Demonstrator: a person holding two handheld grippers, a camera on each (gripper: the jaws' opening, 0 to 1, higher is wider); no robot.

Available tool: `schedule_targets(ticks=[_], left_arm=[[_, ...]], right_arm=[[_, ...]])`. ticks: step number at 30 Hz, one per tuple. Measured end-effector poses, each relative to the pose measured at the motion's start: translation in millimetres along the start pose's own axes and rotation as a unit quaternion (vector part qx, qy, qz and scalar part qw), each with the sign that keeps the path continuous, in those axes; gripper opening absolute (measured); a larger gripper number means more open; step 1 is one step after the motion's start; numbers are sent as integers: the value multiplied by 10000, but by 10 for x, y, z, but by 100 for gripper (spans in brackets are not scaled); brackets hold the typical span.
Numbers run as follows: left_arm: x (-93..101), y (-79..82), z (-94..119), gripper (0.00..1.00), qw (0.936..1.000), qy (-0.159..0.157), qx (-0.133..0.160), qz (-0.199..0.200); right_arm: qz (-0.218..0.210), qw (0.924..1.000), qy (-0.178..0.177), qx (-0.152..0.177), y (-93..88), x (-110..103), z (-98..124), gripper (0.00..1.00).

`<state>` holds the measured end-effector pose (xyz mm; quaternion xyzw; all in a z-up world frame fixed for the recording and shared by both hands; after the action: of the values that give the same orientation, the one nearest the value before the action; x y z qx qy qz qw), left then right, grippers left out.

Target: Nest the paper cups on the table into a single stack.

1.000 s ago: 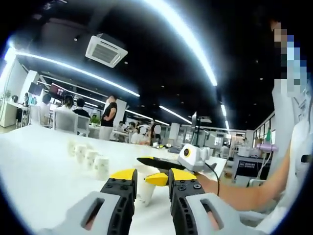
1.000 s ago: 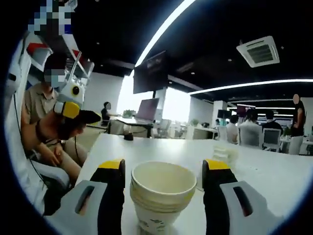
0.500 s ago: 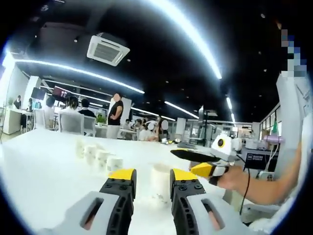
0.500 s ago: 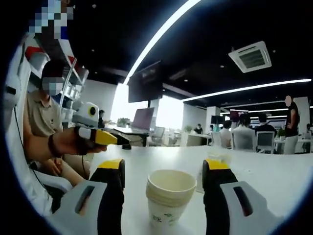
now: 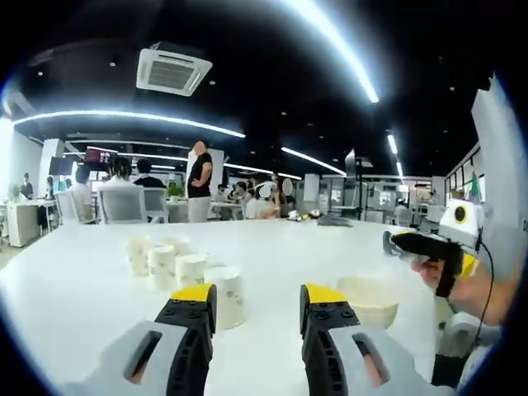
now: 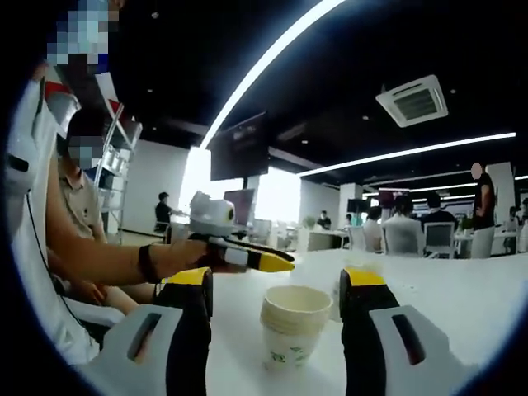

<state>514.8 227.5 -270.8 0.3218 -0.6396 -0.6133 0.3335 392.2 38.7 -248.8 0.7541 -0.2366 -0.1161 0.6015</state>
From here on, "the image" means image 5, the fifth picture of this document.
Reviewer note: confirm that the straight ceiling light strip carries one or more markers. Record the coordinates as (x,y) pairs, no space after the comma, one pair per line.
(313,161)

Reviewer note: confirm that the long curved ceiling light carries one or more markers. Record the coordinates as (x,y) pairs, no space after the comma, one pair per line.
(350,49)

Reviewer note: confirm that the grey gripper stand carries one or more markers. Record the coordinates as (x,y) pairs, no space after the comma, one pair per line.
(387,247)

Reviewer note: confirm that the black stand with screen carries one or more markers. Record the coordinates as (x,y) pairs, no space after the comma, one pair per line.
(350,163)

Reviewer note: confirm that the person's right hand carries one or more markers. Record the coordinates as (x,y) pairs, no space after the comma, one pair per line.
(429,274)

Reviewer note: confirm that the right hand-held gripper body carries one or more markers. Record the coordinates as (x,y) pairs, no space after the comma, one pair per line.
(460,227)

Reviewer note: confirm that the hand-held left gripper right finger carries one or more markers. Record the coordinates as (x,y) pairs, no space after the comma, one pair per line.
(396,371)

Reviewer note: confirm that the black monitor on stand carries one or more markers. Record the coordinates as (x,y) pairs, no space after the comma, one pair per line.
(61,165)

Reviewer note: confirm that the ceiling air conditioner unit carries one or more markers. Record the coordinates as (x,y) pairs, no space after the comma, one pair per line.
(173,70)

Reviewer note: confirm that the white paper cup green print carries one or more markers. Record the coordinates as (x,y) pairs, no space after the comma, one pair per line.
(161,268)
(138,255)
(177,244)
(189,270)
(231,297)

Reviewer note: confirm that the stack of nested paper cups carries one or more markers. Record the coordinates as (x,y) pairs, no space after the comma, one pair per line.
(367,305)

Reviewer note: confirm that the curved ceiling light strip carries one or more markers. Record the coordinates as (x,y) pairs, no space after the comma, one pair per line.
(123,114)

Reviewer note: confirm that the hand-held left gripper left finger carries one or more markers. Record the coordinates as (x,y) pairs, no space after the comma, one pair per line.
(136,363)

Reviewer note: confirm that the red lit wall screen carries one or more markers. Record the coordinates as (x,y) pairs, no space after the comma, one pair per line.
(101,154)

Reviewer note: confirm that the small green potted plant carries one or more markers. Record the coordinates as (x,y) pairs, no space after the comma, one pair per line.
(175,191)

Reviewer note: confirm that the grey cloth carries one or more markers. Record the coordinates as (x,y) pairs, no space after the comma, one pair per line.
(334,221)

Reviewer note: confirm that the white office desk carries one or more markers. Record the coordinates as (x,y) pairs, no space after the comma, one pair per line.
(22,222)

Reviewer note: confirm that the white table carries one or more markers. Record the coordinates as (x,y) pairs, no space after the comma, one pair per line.
(288,255)

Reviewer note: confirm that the white mesh office chair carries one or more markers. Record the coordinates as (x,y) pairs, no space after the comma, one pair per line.
(123,204)
(156,202)
(66,208)

